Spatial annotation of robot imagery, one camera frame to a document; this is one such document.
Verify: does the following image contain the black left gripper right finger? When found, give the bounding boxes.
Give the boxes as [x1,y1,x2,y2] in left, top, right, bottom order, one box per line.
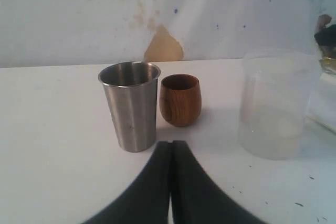
[171,141,264,223]

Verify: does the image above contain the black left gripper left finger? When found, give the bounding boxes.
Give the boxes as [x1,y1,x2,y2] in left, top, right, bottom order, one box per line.
[85,142,172,223]

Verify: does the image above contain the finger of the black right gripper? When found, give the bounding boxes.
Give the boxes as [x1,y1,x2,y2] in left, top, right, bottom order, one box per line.
[314,26,336,47]

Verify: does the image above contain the brown wooden cubes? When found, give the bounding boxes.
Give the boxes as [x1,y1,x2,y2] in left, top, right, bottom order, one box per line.
[315,14,332,33]

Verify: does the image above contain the clear plastic shaker cup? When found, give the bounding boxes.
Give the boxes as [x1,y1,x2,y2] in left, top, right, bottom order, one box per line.
[308,0,335,75]

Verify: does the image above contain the brown wooden cup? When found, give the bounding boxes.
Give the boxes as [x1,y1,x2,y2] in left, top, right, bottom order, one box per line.
[159,74,202,127]

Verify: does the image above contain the stainless steel cup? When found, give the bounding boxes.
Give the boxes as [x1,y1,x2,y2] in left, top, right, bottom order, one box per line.
[98,61,161,152]

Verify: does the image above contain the translucent plastic container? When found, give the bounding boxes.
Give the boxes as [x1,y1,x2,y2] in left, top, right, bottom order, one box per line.
[238,49,321,160]

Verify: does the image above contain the white rectangular tray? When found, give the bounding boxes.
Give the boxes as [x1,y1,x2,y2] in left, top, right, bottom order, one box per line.
[308,73,336,132]

